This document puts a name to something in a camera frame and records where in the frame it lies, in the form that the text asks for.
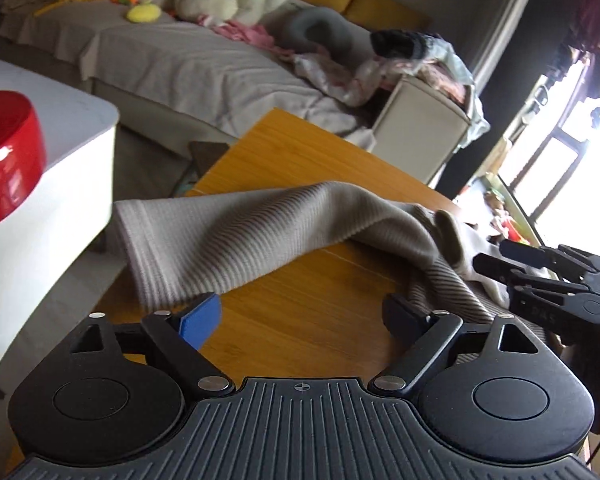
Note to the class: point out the floral pink blanket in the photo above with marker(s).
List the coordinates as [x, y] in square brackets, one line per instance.
[330, 75]

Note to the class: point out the dark curtain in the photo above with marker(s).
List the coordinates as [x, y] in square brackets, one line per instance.
[520, 80]

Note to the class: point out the colourful toys by window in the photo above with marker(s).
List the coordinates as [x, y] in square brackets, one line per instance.
[502, 215]

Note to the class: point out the white coffee table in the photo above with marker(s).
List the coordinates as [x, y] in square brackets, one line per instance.
[55, 220]

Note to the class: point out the red bowl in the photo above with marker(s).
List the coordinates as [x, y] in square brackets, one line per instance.
[10, 160]

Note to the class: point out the beige striped knit sweater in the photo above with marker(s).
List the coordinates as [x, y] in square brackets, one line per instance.
[280, 230]

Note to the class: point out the window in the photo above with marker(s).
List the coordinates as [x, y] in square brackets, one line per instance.
[580, 160]

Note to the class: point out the grey neck pillow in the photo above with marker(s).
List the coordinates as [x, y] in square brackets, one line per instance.
[300, 27]

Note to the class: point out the small yellow plush toy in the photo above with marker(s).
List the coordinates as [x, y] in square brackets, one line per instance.
[143, 13]

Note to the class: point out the pink cloth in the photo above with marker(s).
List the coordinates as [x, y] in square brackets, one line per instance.
[245, 35]

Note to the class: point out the light blue garment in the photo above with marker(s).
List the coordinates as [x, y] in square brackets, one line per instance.
[457, 67]

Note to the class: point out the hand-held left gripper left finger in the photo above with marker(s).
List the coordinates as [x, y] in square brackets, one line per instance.
[200, 317]

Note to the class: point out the pink clothes pile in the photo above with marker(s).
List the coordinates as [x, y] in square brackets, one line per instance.
[437, 77]

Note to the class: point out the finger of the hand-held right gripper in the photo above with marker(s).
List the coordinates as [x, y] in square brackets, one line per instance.
[535, 295]
[535, 255]

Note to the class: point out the black and white garment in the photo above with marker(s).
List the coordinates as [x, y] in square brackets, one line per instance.
[400, 42]

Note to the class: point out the grey covered sofa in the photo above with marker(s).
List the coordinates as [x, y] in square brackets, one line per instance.
[180, 60]

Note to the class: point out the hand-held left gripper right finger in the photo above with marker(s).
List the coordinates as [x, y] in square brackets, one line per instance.
[402, 317]

